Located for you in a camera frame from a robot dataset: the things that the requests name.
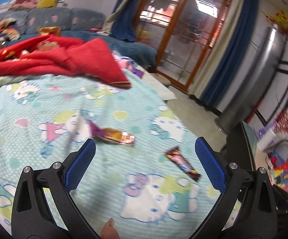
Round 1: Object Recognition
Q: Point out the dark chocolate bar wrapper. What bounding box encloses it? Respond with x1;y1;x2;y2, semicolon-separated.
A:
164;146;201;182

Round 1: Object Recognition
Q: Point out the purple orange candy wrapper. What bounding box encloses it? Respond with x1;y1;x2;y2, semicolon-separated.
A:
87;120;135;146

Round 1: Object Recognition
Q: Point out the left hand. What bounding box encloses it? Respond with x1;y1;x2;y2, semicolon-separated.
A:
100;218;120;239

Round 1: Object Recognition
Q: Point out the white ribbed vase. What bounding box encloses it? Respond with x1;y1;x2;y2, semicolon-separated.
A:
257;128;276;152

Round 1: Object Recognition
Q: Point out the Hello Kitty patterned blanket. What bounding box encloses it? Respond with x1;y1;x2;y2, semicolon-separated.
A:
0;71;220;238

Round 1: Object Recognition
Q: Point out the blue curtain right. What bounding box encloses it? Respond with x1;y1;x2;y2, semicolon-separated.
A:
196;0;259;107

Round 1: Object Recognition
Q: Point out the blue curtain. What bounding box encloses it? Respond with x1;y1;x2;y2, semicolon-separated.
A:
196;0;259;107
110;0;139;42

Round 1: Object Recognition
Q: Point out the grey tower air conditioner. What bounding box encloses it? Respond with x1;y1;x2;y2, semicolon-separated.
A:
215;24;285;135

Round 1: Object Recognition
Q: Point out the red blanket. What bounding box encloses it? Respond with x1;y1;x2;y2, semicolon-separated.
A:
0;35;132;88

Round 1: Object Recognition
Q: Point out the purple cloth pile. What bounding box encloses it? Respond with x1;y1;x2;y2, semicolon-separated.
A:
112;51;144;79

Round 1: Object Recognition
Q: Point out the grey blue sofa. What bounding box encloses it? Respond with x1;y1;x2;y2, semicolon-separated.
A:
0;7;157;70

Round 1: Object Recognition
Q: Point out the wooden glass sliding door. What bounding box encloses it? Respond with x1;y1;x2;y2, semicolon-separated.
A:
135;0;231;92

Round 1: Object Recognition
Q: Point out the blue curtain left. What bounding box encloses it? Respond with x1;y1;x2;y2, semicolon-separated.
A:
110;0;139;42

